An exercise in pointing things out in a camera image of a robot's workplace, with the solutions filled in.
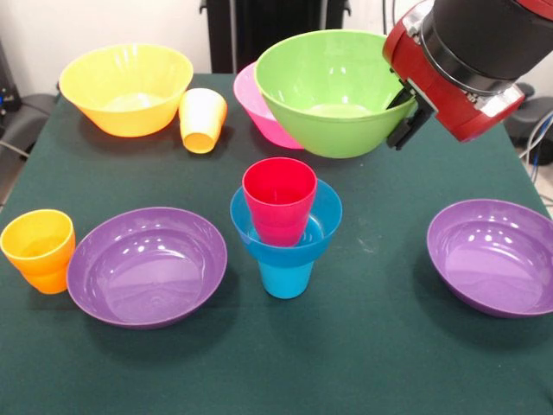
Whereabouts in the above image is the blue plastic cup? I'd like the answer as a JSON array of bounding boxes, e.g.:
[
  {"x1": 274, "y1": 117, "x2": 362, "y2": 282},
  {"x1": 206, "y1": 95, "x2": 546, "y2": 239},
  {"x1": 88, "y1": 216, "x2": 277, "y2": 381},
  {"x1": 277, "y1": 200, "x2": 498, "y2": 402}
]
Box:
[{"x1": 257, "y1": 259, "x2": 315, "y2": 300}]

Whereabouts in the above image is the large pink plastic bowl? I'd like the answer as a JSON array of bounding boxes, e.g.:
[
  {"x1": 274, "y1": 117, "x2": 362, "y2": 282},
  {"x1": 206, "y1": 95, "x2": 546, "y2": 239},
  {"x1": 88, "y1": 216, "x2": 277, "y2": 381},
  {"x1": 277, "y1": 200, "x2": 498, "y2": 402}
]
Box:
[{"x1": 232, "y1": 61, "x2": 306, "y2": 150}]

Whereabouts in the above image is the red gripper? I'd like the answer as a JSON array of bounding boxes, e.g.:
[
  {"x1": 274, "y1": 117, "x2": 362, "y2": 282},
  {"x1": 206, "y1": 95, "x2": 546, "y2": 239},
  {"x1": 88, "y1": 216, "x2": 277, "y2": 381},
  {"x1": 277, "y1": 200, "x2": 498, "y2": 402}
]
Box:
[{"x1": 381, "y1": 0, "x2": 527, "y2": 152}]

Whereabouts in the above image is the green plastic bowl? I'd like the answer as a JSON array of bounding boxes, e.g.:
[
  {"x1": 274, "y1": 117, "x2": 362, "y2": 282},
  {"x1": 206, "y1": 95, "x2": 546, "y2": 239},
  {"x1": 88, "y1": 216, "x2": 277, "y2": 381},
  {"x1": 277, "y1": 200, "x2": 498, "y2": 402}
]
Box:
[{"x1": 253, "y1": 29, "x2": 420, "y2": 159}]

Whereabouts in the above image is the black stand with knob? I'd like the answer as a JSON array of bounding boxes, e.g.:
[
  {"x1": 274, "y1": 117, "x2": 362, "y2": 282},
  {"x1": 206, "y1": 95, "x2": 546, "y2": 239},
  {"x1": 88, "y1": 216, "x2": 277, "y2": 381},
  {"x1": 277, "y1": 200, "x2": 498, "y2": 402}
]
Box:
[{"x1": 503, "y1": 81, "x2": 553, "y2": 148}]

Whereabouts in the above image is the large orange plastic bowl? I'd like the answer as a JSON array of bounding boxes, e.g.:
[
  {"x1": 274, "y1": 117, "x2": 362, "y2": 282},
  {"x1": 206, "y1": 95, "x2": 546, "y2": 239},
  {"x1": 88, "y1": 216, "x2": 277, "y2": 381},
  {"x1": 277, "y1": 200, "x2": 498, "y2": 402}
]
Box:
[{"x1": 58, "y1": 42, "x2": 194, "y2": 138}]

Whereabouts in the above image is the black equipment box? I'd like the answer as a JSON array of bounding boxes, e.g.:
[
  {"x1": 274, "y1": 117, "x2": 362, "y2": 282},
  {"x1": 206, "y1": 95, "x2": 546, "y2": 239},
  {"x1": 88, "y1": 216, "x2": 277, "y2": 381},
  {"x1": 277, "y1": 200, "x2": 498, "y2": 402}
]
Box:
[{"x1": 0, "y1": 41, "x2": 22, "y2": 114}]

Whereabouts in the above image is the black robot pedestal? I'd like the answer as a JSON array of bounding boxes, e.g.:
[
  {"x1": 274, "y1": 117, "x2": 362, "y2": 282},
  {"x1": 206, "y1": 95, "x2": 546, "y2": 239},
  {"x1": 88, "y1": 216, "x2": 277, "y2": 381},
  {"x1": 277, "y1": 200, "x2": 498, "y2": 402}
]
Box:
[{"x1": 199, "y1": 0, "x2": 352, "y2": 74}]

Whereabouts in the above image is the yellow orange plastic cup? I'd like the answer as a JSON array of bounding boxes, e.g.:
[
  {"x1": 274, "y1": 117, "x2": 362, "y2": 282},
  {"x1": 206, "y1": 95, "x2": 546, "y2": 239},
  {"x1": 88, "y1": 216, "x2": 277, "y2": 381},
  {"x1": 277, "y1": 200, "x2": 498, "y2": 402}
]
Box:
[{"x1": 178, "y1": 87, "x2": 229, "y2": 155}]

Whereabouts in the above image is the light blue cable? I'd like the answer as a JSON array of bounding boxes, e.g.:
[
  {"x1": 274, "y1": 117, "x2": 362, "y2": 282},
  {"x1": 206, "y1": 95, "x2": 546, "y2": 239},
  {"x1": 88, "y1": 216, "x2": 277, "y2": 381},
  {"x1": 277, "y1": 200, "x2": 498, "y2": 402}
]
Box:
[{"x1": 518, "y1": 110, "x2": 553, "y2": 163}]

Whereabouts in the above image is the small blue plastic bowl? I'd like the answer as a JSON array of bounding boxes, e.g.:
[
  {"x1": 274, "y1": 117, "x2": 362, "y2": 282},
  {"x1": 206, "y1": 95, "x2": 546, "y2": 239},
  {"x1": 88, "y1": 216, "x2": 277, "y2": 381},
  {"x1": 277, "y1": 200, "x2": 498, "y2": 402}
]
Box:
[{"x1": 229, "y1": 180, "x2": 344, "y2": 265}]

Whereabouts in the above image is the shallow purple plastic bowl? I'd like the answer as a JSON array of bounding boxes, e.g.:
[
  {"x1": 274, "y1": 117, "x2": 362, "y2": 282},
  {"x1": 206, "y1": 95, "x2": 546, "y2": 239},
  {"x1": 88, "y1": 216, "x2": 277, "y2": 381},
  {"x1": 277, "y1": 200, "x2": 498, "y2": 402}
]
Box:
[
  {"x1": 426, "y1": 198, "x2": 553, "y2": 320},
  {"x1": 66, "y1": 207, "x2": 229, "y2": 331}
]

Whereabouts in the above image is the red plastic cup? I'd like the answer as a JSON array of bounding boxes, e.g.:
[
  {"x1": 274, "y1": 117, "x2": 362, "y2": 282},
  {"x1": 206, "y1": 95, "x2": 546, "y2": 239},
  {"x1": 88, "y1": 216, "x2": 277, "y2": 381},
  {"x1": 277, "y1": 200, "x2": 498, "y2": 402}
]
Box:
[{"x1": 241, "y1": 156, "x2": 319, "y2": 248}]

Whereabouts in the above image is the black grey chair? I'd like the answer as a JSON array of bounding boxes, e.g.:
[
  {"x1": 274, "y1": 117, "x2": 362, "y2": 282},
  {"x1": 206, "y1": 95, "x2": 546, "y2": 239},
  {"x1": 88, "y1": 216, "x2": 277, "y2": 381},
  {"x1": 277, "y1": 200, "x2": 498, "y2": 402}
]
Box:
[{"x1": 0, "y1": 93, "x2": 60, "y2": 157}]

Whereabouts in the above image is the dark green tablecloth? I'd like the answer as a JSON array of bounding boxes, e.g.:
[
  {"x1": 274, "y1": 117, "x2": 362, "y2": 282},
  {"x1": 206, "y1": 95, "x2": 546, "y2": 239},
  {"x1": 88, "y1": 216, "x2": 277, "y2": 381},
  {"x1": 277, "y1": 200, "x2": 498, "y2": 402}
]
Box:
[{"x1": 0, "y1": 72, "x2": 553, "y2": 415}]

